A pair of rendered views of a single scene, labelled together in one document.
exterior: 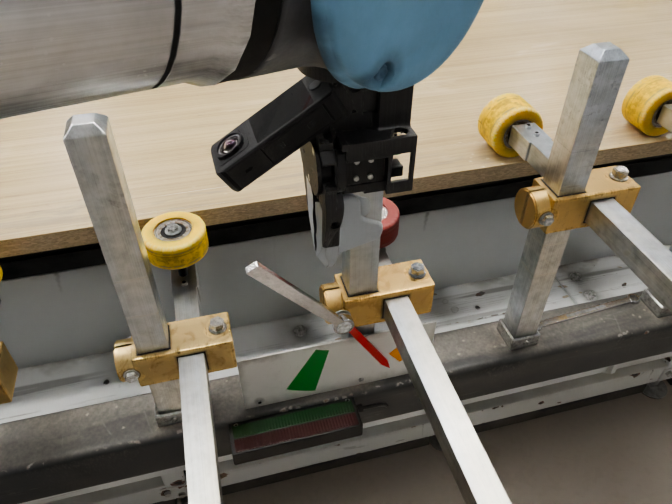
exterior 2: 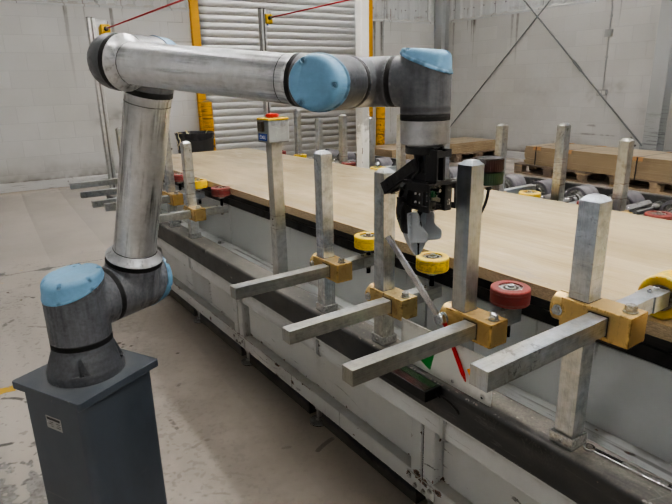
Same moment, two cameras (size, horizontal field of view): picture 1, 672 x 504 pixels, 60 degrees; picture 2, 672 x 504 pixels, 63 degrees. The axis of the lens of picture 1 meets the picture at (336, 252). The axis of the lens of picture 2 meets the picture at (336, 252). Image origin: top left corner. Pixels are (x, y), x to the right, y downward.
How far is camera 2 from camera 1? 91 cm
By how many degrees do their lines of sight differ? 64
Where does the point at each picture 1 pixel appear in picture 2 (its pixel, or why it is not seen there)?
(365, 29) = (294, 91)
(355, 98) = (420, 166)
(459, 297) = (610, 443)
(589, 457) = not seen: outside the picture
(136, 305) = (378, 258)
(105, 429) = (359, 329)
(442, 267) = (610, 409)
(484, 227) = (649, 389)
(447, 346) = (518, 411)
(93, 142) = (380, 175)
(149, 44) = (270, 89)
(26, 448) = not seen: hidden behind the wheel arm
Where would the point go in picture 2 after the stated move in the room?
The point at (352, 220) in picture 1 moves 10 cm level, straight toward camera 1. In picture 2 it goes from (415, 225) to (366, 230)
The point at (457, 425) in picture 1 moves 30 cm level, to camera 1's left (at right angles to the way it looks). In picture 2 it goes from (400, 347) to (339, 291)
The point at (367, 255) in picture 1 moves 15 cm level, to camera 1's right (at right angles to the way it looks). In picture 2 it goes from (460, 282) to (508, 309)
